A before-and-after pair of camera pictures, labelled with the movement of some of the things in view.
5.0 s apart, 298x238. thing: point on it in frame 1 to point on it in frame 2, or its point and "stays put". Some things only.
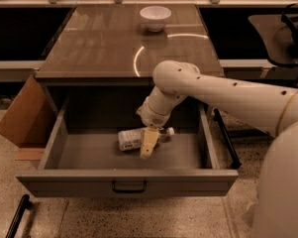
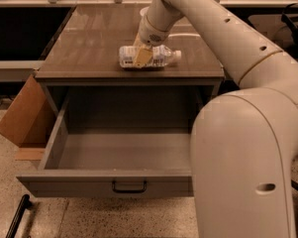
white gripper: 152,117 to 150,36
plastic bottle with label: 130,139 to 161,56
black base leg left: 24,204 stays put
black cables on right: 295,18 stays put
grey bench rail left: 13,70 stays put
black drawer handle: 130,190 stays put
